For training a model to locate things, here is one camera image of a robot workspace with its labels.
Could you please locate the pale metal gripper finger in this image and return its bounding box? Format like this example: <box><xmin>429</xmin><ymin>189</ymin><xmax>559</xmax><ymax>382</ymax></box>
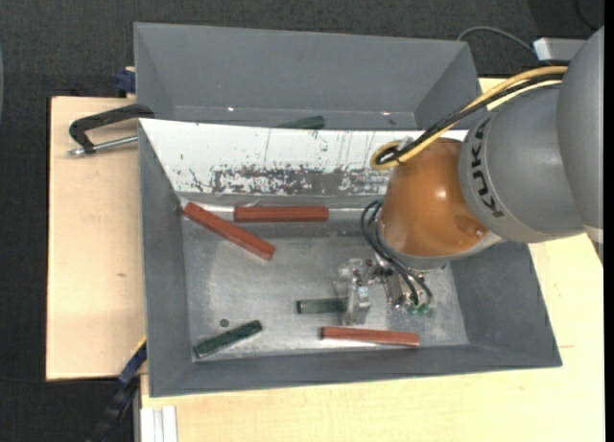
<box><xmin>334</xmin><ymin>261</ymin><xmax>360</xmax><ymax>301</ymax></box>
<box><xmin>341</xmin><ymin>285</ymin><xmax>373</xmax><ymax>327</ymax></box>

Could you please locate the red-brown flat block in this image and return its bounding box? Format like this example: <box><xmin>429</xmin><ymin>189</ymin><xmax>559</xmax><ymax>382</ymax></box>
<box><xmin>182</xmin><ymin>201</ymin><xmax>277</xmax><ymax>262</ymax></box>
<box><xmin>319</xmin><ymin>325</ymin><xmax>422</xmax><ymax>348</ymax></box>
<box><xmin>233</xmin><ymin>205</ymin><xmax>331</xmax><ymax>224</ymax></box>

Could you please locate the dark green flat block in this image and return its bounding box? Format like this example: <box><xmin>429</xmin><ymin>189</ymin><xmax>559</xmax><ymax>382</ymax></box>
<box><xmin>295</xmin><ymin>298</ymin><xmax>347</xmax><ymax>315</ymax></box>
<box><xmin>192</xmin><ymin>319</ymin><xmax>264</xmax><ymax>360</ymax></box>

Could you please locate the grey metal bin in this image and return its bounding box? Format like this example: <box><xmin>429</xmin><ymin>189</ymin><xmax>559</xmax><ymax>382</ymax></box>
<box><xmin>132</xmin><ymin>21</ymin><xmax>563</xmax><ymax>398</ymax></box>

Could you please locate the pale wood board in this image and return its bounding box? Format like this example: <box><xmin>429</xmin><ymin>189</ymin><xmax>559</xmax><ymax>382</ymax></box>
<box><xmin>45</xmin><ymin>94</ymin><xmax>151</xmax><ymax>383</ymax></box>

